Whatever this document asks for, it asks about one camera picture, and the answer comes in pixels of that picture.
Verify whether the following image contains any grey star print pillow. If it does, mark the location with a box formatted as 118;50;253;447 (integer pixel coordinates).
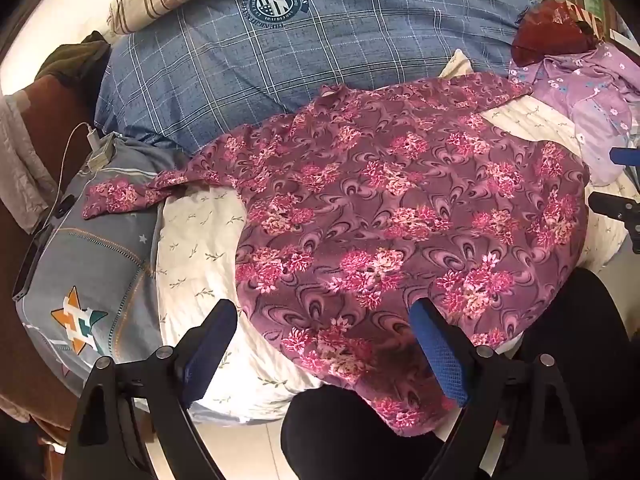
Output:
15;135;193;401

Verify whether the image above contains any dark red garment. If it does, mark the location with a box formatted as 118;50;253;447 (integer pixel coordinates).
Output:
512;0;607;68

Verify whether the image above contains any white charger with cable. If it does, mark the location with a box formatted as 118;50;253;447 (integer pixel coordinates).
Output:
47;122;120;221

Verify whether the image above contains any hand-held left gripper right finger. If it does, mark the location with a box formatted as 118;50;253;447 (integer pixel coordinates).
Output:
409;297;588;480

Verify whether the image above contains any maroon floral shirt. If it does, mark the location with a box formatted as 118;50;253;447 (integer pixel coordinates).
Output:
82;72;591;438

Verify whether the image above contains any dark green cloth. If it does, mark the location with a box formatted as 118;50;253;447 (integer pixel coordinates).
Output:
34;30;112;92

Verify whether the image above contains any black phone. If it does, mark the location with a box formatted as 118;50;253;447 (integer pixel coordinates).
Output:
12;195;76;302

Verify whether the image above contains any grey hanging cloth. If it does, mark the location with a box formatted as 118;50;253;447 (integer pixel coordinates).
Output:
0;94;59;234

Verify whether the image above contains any white leaf print blanket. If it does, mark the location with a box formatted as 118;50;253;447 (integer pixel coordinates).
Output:
155;52;632;426

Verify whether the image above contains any blue plaid quilt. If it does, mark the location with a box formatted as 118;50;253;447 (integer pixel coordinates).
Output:
95;0;543;156

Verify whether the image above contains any brown wooden headboard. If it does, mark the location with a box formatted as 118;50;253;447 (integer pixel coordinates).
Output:
0;77;103;443

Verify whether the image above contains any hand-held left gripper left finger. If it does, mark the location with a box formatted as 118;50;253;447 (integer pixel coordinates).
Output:
62;299;238;480

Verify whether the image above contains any lilac floral garment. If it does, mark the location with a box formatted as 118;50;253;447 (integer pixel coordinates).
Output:
509;42;640;186

